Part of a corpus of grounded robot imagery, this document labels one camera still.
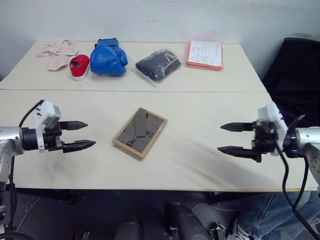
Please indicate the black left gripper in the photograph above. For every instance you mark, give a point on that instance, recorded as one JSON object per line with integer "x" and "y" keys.
{"x": 53, "y": 138}

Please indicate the grey rounded robot part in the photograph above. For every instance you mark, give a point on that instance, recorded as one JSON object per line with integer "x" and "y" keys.
{"x": 217, "y": 212}

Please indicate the dark rounded robot part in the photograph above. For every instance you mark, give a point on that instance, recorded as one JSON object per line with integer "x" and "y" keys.
{"x": 130, "y": 228}

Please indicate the small red shoe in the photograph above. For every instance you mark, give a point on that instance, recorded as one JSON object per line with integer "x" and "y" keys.
{"x": 80, "y": 67}

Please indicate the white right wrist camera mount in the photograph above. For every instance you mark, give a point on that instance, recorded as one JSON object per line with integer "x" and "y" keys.
{"x": 271, "y": 113}

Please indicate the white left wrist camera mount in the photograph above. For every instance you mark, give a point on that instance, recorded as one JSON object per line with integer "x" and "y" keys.
{"x": 47, "y": 112}

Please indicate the white sneaker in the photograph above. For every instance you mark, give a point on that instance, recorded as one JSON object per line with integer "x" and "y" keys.
{"x": 241, "y": 231}

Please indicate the pink knitted garment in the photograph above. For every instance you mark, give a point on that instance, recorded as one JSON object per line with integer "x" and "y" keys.
{"x": 60, "y": 53}

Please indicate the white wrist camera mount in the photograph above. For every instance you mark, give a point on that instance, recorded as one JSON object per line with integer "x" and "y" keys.
{"x": 47, "y": 112}
{"x": 271, "y": 113}

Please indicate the black chair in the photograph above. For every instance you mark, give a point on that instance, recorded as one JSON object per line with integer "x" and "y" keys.
{"x": 292, "y": 75}

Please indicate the black rounded robot part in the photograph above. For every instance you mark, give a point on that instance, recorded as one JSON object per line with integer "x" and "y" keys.
{"x": 185, "y": 222}

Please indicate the orange packet with white sheet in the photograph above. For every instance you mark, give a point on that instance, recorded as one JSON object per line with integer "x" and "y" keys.
{"x": 205, "y": 53}

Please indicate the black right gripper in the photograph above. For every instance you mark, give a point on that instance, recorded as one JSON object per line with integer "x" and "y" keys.
{"x": 265, "y": 140}

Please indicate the person's leg in blue jeans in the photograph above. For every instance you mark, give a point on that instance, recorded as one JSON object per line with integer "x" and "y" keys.
{"x": 270, "y": 217}

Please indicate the blue boxing glove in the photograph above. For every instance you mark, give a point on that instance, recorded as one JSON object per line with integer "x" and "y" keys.
{"x": 107, "y": 58}

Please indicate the dark clothing in plastic bag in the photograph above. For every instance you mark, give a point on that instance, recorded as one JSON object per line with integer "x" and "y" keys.
{"x": 158, "y": 65}

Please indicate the wooden picture frame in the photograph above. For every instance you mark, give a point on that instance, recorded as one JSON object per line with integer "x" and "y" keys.
{"x": 140, "y": 133}

